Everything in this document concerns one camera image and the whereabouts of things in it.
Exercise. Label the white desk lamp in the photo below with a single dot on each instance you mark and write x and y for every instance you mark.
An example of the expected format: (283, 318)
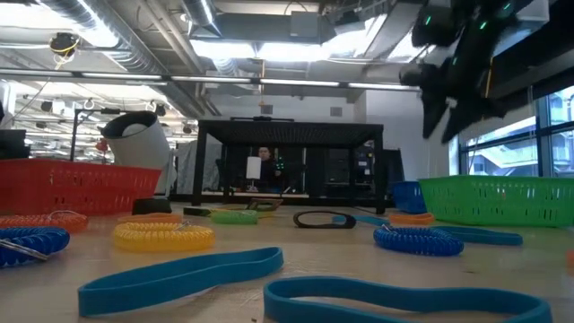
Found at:
(253, 167)

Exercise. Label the person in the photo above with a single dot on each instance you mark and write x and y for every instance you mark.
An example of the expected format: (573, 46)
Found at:
(268, 172)

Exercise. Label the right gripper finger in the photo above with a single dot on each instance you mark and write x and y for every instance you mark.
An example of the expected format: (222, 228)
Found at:
(457, 123)
(432, 112)

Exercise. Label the red round object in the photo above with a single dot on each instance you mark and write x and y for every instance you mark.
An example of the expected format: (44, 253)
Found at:
(102, 145)

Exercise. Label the blue rubber band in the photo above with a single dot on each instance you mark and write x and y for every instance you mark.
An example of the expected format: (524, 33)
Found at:
(179, 280)
(484, 237)
(291, 309)
(367, 220)

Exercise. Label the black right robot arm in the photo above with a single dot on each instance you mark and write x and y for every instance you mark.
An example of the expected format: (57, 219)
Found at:
(489, 22)

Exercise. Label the red plastic basket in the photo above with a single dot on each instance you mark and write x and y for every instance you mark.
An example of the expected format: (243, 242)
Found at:
(67, 188)

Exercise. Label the black overhead camera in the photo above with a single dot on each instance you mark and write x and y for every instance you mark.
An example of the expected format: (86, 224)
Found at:
(64, 44)

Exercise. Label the green plastic basket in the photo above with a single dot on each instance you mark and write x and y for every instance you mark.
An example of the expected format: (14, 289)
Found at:
(493, 202)

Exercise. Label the grey ceiling box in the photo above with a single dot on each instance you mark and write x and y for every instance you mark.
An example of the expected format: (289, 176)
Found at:
(305, 24)

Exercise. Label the black monitor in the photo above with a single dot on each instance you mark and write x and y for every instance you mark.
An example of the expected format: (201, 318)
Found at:
(11, 143)

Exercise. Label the black metal stand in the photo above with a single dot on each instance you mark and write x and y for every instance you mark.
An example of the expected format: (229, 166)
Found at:
(72, 134)

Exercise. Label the black rubber band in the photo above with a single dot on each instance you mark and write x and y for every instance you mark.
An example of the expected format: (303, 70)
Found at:
(298, 220)

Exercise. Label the black mesh desk riser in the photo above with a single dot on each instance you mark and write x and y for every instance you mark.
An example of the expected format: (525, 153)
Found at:
(291, 133)

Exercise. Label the yellow crayon box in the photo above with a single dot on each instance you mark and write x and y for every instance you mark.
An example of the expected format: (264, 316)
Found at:
(197, 211)

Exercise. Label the grey cloth cover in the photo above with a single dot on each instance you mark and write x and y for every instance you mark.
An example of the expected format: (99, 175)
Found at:
(188, 166)

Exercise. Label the silver ventilation duct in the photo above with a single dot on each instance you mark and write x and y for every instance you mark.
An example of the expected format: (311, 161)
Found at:
(112, 31)

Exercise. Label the white cylinder with black rim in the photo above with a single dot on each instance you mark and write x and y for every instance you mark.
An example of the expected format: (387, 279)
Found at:
(139, 148)

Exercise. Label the blue plastic basket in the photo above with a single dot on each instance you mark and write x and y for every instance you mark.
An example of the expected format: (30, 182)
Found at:
(408, 197)

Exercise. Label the black round object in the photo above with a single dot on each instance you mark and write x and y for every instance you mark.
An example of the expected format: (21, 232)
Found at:
(151, 206)

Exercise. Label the long light bar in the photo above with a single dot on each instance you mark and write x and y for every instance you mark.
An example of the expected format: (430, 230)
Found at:
(211, 80)

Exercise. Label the window with dark frame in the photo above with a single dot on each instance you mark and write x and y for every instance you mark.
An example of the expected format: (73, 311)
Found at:
(502, 157)

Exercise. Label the black angular frame object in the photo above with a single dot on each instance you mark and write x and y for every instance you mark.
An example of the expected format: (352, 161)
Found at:
(269, 201)

